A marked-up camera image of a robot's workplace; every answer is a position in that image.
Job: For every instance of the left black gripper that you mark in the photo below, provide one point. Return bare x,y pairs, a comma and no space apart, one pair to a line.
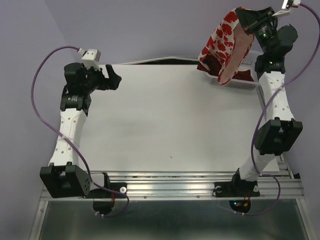
114,79

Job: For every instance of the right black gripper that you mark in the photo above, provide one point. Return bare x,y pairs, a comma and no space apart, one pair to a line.
252,19

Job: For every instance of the white red poppy skirt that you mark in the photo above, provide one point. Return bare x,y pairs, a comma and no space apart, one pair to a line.
229,44

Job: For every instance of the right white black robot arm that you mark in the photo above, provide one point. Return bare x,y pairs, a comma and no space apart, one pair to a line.
280,130

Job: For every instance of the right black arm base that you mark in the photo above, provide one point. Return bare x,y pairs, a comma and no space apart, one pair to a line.
240,194

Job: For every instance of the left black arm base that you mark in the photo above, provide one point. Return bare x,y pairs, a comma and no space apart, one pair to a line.
105,193

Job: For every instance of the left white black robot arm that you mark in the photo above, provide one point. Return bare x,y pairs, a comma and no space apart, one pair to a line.
63,177

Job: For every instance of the white plastic basket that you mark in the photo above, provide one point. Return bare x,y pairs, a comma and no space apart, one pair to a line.
245,78

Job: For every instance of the white table board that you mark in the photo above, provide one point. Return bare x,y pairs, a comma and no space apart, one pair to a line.
163,111

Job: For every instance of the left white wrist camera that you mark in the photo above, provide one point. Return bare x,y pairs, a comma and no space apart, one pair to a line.
91,58

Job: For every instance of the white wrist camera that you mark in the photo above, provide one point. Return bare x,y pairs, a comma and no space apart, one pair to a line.
91,58
286,7

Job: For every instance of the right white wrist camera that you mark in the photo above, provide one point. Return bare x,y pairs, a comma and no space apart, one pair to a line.
286,7

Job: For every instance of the aluminium rail frame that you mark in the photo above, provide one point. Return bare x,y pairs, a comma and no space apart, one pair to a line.
176,202

